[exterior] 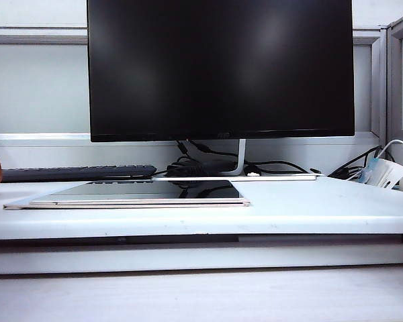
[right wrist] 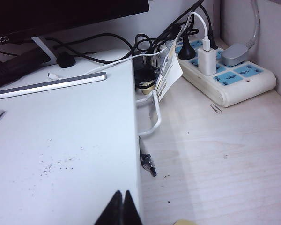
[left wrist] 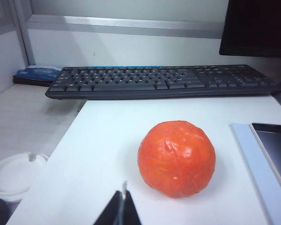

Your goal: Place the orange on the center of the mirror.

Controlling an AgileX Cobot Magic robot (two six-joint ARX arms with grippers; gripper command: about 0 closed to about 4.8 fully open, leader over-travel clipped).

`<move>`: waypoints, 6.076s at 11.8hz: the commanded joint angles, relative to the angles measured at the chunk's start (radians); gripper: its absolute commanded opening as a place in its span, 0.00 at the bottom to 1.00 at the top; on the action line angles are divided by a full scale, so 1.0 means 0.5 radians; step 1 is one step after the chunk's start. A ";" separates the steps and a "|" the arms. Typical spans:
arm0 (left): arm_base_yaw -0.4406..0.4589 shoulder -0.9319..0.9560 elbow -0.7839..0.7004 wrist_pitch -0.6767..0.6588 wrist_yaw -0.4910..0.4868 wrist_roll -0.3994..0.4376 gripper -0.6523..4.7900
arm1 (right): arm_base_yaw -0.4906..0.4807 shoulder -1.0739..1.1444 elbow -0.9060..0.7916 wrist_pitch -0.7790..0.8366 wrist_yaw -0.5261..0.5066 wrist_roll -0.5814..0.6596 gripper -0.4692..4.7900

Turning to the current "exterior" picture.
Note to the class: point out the flat rectangular mirror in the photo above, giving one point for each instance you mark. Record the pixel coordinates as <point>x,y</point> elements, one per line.
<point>137,192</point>

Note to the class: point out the grey aluminium partition frame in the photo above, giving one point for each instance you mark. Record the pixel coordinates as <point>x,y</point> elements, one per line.
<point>376,84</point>

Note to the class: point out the white monitor stand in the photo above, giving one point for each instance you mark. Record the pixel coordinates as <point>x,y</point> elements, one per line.
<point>242,154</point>

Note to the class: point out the black computer keyboard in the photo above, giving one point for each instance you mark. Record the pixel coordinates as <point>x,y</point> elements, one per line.
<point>70,172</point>

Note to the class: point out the black computer monitor screen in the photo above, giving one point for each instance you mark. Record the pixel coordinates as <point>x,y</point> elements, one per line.
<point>221,67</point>

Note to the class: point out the blue and white package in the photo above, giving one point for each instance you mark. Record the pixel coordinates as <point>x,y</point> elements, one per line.
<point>381,172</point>

